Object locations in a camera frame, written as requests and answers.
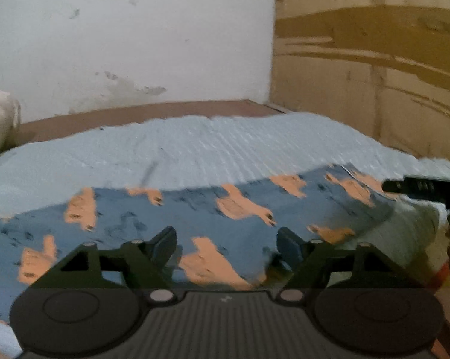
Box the brown plywood panel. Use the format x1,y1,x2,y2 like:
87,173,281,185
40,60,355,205
269,0,450,161

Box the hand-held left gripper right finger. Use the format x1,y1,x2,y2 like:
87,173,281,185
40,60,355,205
276,227,426,303

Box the blue pants with orange print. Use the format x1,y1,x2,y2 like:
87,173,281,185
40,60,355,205
0,163,401,324

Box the light blue striped bed sheet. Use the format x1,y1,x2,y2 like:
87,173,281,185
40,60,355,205
0,112,450,359

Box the brown wooden bed frame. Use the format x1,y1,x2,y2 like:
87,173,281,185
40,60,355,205
8,99,291,146

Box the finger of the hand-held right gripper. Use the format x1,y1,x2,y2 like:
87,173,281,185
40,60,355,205
381,176,450,206

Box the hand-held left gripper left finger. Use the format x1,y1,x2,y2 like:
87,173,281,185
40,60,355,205
27,226,178,304

